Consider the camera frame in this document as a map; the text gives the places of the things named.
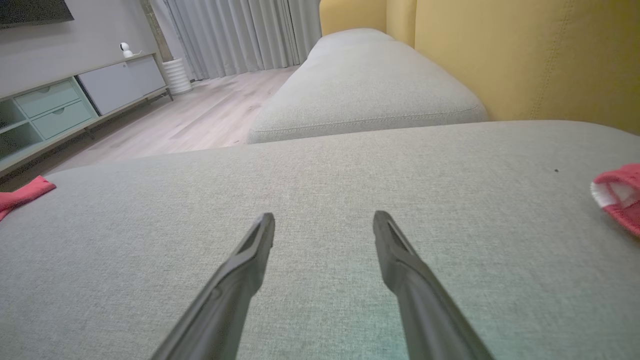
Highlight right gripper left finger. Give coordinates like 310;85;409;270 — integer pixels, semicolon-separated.
150;212;276;360

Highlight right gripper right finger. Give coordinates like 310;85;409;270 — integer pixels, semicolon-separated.
372;210;496;360

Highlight red shorts with white stripe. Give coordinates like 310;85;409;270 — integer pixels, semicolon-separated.
590;163;640;237

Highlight red shirt with white sleeves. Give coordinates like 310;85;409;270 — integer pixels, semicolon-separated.
0;175;57;222

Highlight large grey sofa seat cushion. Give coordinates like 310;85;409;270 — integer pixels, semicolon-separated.
0;120;640;360

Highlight narrow grey sofa seat cushion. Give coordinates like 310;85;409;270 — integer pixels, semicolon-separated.
246;27;489;145

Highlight white ribbed cylinder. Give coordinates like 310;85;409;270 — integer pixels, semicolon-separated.
162;57;193;96

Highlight grey cabinet door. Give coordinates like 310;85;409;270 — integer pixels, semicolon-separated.
77;55;167;116

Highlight pale green cabinet drawer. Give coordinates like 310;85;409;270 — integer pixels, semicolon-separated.
31;99;99;140
14;79;82;119

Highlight grey pleated curtain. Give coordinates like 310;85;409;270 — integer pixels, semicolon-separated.
150;0;323;81

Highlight yellow sofa backrest cushion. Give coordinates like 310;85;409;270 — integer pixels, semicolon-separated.
319;0;417;48
414;0;640;136

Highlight low grey TV cabinet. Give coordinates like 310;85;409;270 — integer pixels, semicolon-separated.
0;52;174;176

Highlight black television screen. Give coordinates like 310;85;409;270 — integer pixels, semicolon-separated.
0;0;75;29

